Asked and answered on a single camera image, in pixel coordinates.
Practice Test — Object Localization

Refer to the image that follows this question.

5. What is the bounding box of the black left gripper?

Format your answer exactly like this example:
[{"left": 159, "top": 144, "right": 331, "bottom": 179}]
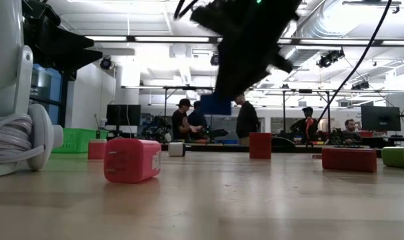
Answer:
[{"left": 24, "top": 26, "right": 103, "bottom": 81}]

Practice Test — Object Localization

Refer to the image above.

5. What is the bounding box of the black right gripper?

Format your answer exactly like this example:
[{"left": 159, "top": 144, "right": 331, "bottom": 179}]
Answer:
[{"left": 213, "top": 33, "right": 294, "bottom": 100}]

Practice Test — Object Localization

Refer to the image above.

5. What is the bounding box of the black metal rack frame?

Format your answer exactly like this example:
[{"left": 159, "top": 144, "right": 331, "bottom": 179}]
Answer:
[
  {"left": 281, "top": 89, "right": 331, "bottom": 134},
  {"left": 163, "top": 85, "right": 215, "bottom": 143}
]

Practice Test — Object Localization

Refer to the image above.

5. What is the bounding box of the green cylinder with white end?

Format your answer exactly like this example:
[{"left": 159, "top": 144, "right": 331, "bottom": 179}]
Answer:
[{"left": 381, "top": 146, "right": 404, "bottom": 169}]

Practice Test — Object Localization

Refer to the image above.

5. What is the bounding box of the small white cylinder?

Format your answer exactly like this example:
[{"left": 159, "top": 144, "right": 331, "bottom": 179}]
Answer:
[{"left": 167, "top": 142, "right": 186, "bottom": 157}]

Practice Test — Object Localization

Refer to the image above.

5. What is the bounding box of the white coiled fan cord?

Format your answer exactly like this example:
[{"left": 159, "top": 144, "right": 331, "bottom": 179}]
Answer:
[{"left": 0, "top": 115, "right": 45, "bottom": 164}]

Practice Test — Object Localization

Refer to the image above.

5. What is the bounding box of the dark framed window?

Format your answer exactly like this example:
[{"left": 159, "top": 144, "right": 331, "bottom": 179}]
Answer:
[{"left": 30, "top": 65, "right": 71, "bottom": 127}]

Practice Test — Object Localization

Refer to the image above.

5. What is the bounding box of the red cube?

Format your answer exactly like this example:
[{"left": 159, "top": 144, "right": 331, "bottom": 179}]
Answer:
[{"left": 248, "top": 133, "right": 272, "bottom": 160}]

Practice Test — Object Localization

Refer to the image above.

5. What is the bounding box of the black computer monitor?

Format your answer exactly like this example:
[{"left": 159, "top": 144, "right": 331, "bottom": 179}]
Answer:
[
  {"left": 361, "top": 105, "right": 401, "bottom": 132},
  {"left": 105, "top": 104, "right": 142, "bottom": 127}
]

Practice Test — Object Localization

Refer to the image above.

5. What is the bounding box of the long ceiling light bar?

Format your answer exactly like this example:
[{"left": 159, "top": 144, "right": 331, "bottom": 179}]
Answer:
[{"left": 85, "top": 35, "right": 404, "bottom": 47}]

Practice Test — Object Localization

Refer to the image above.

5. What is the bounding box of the black hanging camera cluster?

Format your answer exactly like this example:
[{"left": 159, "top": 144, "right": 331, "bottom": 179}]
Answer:
[{"left": 317, "top": 49, "right": 345, "bottom": 69}]

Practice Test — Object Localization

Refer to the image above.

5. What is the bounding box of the small black hanging spotlight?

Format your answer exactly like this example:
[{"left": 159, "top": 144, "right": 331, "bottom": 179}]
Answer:
[{"left": 351, "top": 81, "right": 371, "bottom": 91}]

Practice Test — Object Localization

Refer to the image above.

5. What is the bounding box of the green plastic basket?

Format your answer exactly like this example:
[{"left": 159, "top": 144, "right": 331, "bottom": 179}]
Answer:
[{"left": 51, "top": 128, "right": 109, "bottom": 154}]

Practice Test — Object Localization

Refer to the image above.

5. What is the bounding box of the red cylinder with white cap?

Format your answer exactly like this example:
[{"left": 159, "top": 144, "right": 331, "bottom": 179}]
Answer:
[{"left": 87, "top": 139, "right": 108, "bottom": 160}]

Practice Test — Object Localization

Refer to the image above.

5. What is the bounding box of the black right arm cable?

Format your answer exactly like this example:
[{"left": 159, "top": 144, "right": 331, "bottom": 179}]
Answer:
[{"left": 317, "top": 0, "right": 393, "bottom": 129}]

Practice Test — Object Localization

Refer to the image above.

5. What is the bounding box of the red rectangular block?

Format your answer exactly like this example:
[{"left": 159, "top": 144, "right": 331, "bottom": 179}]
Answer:
[{"left": 321, "top": 147, "right": 378, "bottom": 173}]

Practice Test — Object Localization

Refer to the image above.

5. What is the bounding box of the black aluminium table frame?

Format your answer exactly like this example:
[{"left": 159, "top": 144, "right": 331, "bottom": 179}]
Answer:
[{"left": 103, "top": 142, "right": 383, "bottom": 154}]

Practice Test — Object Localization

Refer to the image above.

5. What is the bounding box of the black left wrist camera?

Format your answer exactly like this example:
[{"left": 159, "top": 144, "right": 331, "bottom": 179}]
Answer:
[{"left": 21, "top": 0, "right": 62, "bottom": 30}]

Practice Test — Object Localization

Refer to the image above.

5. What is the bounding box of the white round desk fan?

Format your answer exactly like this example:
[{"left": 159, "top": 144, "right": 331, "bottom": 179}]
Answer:
[{"left": 0, "top": 0, "right": 65, "bottom": 179}]

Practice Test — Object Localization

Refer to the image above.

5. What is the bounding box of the blue block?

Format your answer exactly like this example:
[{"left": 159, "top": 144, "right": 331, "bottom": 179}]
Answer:
[{"left": 200, "top": 94, "right": 232, "bottom": 116}]

